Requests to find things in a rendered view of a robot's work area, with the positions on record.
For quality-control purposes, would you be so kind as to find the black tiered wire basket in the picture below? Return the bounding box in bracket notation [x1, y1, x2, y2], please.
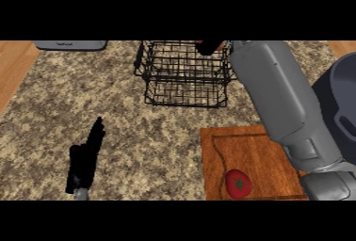
[132, 40, 240, 109]

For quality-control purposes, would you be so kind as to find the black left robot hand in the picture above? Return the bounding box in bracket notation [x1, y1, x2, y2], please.
[64, 116, 107, 195]

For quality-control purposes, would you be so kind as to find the pale grey appliance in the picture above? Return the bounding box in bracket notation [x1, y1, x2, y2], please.
[31, 40, 110, 52]

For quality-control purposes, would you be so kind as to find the red tomato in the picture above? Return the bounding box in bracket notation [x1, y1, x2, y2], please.
[225, 169, 253, 201]

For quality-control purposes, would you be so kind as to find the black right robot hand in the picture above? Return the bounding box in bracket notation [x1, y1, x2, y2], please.
[194, 40, 234, 56]

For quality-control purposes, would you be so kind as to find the brown wooden cutting board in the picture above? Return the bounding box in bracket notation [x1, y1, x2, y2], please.
[200, 124, 310, 201]

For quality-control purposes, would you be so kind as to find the dark blue-grey appliance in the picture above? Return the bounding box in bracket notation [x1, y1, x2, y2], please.
[310, 52, 356, 165]

